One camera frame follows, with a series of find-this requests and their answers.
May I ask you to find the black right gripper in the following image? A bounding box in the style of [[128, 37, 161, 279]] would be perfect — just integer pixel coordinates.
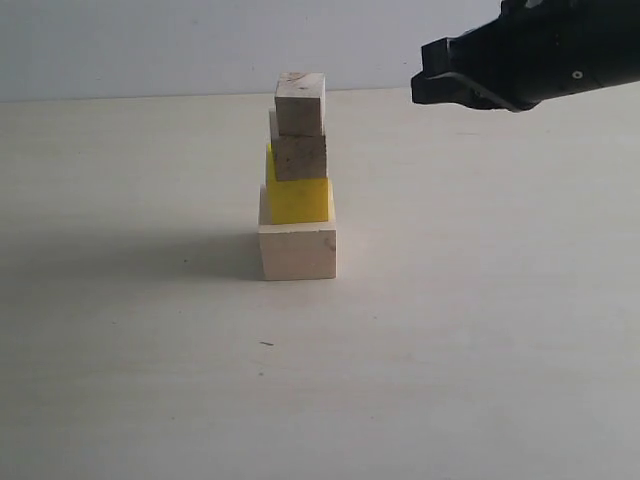
[[410, 0, 639, 112]]

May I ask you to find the small light wooden cube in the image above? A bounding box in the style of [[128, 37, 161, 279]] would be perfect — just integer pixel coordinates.
[[274, 72, 326, 137]]

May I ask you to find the medium dark wooden cube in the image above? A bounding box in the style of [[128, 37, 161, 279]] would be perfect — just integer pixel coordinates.
[[269, 109, 328, 181]]

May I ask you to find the yellow cube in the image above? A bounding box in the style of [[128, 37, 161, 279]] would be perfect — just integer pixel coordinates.
[[265, 143, 335, 225]]

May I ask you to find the large light wooden cube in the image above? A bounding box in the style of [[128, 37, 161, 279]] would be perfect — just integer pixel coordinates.
[[257, 184, 337, 281]]

